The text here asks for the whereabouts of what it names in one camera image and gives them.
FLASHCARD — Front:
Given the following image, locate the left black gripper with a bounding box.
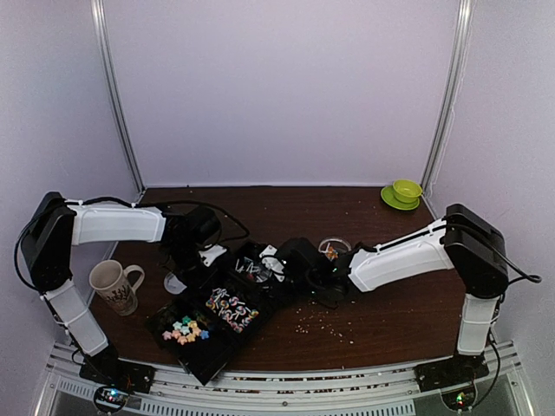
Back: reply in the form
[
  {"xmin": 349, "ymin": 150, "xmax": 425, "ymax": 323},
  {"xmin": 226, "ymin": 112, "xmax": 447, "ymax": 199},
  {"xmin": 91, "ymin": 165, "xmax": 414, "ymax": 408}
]
[{"xmin": 166, "ymin": 240, "xmax": 219, "ymax": 296}]

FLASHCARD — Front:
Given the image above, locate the clear plastic cup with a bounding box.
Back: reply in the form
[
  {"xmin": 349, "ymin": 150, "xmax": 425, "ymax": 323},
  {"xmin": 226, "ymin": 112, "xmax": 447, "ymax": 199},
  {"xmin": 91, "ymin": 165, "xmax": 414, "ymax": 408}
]
[{"xmin": 317, "ymin": 237, "xmax": 352, "ymax": 261}]

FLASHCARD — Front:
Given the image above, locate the black three-compartment candy tray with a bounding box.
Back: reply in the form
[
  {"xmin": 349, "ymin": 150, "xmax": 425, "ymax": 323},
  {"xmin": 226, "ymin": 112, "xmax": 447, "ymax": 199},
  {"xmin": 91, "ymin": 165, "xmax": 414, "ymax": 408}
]
[{"xmin": 146, "ymin": 242, "xmax": 289, "ymax": 386}]

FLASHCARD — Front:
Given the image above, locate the metal scoop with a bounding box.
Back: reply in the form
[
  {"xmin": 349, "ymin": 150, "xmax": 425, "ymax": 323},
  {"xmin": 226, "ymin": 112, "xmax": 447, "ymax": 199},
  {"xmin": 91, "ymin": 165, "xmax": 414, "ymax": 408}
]
[{"xmin": 245, "ymin": 263, "xmax": 273, "ymax": 283}]

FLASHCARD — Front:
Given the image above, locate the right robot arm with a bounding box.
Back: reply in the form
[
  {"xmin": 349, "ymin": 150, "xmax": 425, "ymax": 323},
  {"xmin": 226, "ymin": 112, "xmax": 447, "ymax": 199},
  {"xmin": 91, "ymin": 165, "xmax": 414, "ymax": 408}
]
[{"xmin": 257, "ymin": 204, "xmax": 542, "ymax": 383}]

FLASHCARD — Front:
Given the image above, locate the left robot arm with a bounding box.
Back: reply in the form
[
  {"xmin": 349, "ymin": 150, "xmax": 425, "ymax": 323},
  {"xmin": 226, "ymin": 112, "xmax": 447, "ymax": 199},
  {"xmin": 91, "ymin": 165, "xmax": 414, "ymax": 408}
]
[{"xmin": 13, "ymin": 192, "xmax": 227, "ymax": 385}]

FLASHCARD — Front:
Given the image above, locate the clear plastic lid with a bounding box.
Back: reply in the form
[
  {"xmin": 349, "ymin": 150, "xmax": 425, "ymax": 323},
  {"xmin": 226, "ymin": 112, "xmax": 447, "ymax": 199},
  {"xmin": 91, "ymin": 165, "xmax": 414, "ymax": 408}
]
[{"xmin": 163, "ymin": 272, "xmax": 186, "ymax": 296}]

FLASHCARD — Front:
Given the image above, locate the cream floral mug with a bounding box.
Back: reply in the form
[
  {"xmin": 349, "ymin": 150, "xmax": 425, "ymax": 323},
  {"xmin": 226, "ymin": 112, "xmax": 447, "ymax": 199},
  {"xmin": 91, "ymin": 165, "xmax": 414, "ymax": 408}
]
[{"xmin": 88, "ymin": 260, "xmax": 145, "ymax": 316}]

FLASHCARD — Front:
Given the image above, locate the green saucer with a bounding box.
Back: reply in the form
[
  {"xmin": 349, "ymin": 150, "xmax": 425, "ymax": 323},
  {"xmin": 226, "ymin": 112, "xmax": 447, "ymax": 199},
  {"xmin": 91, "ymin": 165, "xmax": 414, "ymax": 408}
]
[{"xmin": 380, "ymin": 185, "xmax": 421, "ymax": 211}]

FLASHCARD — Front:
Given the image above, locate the green bowl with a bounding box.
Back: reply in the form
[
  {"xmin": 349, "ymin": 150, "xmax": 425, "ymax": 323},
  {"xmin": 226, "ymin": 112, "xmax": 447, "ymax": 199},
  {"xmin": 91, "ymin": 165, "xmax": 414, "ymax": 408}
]
[{"xmin": 392, "ymin": 179, "xmax": 422, "ymax": 204}]

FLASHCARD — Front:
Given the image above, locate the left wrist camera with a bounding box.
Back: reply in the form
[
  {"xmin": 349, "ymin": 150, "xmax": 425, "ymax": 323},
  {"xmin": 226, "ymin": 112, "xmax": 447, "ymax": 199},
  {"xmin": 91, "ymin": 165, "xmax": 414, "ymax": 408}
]
[{"xmin": 199, "ymin": 244, "xmax": 227, "ymax": 267}]

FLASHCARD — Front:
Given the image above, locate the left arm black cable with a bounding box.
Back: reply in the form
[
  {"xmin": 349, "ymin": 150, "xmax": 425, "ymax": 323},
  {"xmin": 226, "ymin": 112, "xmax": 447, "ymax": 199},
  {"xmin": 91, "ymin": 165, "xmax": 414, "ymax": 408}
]
[{"xmin": 12, "ymin": 196, "xmax": 251, "ymax": 296}]

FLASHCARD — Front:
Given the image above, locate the front aluminium rail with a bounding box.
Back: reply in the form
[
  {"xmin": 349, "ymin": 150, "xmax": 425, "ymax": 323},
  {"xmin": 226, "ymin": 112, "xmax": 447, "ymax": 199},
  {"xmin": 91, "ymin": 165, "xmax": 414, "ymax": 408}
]
[{"xmin": 31, "ymin": 345, "xmax": 536, "ymax": 415}]

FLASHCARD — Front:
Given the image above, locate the left aluminium frame post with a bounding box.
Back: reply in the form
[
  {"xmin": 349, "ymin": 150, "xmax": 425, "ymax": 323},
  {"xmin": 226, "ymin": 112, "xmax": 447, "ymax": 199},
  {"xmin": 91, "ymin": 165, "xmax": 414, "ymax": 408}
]
[{"xmin": 90, "ymin": 0, "xmax": 146, "ymax": 194}]

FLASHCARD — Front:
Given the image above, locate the aluminium frame post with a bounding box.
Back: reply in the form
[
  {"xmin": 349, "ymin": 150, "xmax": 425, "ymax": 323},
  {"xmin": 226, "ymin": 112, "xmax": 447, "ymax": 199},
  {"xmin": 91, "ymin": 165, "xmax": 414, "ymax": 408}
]
[
  {"xmin": 421, "ymin": 0, "xmax": 475, "ymax": 198},
  {"xmin": 90, "ymin": 0, "xmax": 146, "ymax": 194}
]

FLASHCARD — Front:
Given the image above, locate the right aluminium frame post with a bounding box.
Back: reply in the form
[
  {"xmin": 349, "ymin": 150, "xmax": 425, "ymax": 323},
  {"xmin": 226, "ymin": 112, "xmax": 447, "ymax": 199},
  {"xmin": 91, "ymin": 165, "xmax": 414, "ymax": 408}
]
[{"xmin": 421, "ymin": 0, "xmax": 475, "ymax": 198}]

